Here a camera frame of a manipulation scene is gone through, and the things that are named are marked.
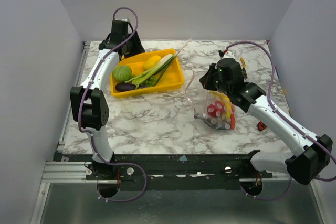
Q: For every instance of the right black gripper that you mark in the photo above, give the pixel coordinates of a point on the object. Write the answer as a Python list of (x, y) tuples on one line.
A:
[(208, 78)]

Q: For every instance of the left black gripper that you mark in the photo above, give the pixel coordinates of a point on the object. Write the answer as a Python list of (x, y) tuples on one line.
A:
[(137, 48)]

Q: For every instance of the clear zip top bag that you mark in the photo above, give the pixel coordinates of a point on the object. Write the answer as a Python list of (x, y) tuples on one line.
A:
[(198, 97)]

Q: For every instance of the yellow toy bananas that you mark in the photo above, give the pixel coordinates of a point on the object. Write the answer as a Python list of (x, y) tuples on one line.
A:
[(229, 108)]

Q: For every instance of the red toy apple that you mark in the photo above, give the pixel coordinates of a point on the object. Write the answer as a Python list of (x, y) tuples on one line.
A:
[(216, 109)]

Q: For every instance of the red toy chili pepper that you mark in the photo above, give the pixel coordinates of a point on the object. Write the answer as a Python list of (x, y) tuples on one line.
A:
[(232, 121)]

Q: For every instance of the grey toy fish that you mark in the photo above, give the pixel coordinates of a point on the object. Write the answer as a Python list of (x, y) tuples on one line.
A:
[(214, 123)]

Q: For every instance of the purple toy eggplant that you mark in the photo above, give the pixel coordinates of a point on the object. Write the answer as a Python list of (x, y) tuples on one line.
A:
[(124, 87)]

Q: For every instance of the green toy grapes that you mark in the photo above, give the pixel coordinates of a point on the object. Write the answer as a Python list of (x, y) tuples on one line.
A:
[(150, 82)]

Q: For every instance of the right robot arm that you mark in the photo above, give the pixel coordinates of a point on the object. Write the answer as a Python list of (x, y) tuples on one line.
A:
[(309, 153)]

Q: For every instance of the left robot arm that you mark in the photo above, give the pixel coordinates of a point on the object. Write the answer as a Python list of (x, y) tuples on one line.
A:
[(89, 106)]

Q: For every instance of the yellow plastic bin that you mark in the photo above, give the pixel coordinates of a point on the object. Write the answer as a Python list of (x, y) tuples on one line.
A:
[(171, 79)]

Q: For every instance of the green toy cabbage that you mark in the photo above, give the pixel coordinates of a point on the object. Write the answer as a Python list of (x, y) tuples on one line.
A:
[(122, 73)]

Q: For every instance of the yellow toy lemon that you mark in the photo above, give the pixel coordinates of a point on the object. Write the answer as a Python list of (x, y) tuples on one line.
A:
[(151, 62)]

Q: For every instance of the green toy celery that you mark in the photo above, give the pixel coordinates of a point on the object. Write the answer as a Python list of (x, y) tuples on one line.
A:
[(139, 79)]

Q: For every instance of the toy green onion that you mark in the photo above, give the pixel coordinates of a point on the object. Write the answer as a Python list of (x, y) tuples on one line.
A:
[(168, 63)]

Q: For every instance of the red black small tool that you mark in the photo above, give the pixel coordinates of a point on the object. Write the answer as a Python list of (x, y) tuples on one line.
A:
[(261, 126)]

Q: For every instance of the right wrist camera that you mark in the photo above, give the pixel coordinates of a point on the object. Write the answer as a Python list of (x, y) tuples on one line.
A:
[(226, 54)]

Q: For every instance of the yellow handled pliers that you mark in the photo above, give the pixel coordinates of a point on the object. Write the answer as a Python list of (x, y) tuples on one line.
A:
[(243, 64)]

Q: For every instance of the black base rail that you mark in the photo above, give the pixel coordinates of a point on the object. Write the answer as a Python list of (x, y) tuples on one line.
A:
[(173, 171)]

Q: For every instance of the aluminium frame rail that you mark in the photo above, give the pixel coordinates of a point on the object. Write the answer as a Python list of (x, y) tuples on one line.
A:
[(44, 186)]

